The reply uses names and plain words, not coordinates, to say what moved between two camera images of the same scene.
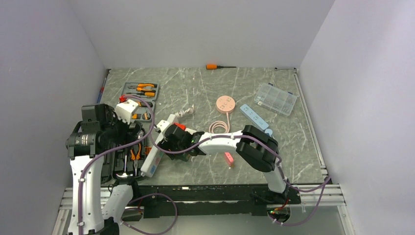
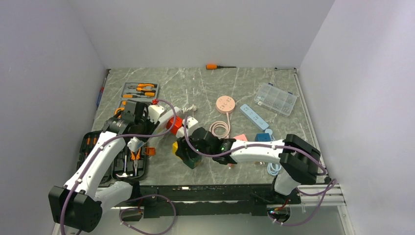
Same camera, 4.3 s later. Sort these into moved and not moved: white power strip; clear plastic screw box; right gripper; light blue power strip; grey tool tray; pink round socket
Moved: white power strip; right gripper
Not moved: grey tool tray; light blue power strip; clear plastic screw box; pink round socket
